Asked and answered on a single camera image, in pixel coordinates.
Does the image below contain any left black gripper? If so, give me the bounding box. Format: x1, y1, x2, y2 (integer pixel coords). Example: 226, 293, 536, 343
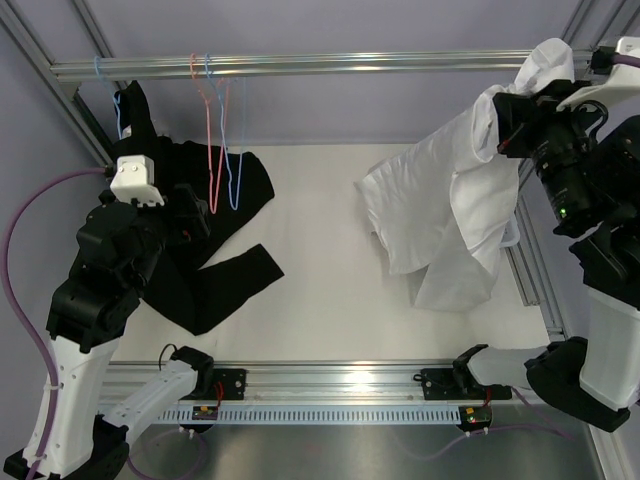
127, 183, 209, 291

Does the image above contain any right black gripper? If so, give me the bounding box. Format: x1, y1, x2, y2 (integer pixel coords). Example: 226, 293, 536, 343
499, 80, 613, 231

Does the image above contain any pink wire hanger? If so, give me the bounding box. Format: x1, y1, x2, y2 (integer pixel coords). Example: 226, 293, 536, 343
188, 52, 232, 215

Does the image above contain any blue wire hanger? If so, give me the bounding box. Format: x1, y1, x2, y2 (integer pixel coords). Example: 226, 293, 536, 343
93, 56, 131, 140
202, 52, 248, 212

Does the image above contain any white and black shirt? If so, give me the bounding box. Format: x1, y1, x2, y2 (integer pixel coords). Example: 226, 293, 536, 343
355, 38, 574, 312

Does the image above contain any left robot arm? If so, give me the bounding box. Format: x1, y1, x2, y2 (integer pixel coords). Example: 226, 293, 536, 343
3, 184, 215, 479

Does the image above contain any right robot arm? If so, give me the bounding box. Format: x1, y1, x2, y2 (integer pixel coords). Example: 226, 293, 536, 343
452, 80, 639, 432

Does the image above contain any white plastic basket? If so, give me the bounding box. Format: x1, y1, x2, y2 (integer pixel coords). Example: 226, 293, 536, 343
499, 216, 521, 249

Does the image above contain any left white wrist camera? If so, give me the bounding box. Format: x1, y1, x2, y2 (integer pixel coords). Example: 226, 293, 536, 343
110, 155, 165, 208

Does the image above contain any aluminium hanging rail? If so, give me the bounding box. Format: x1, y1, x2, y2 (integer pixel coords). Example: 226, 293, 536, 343
49, 46, 596, 83

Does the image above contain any right aluminium frame post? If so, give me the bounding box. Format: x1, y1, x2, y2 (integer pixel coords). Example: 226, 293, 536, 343
497, 1, 639, 342

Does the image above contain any aluminium frame post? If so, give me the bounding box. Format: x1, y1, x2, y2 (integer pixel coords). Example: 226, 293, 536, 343
1, 1, 113, 168
497, 1, 639, 342

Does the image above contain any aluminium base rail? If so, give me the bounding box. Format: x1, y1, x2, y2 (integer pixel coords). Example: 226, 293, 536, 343
99, 362, 521, 404

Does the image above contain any white slotted cable duct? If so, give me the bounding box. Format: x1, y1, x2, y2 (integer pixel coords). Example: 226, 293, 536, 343
155, 404, 461, 425

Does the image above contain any left aluminium frame post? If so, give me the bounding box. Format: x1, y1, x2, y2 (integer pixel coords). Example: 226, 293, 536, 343
1, 1, 113, 168

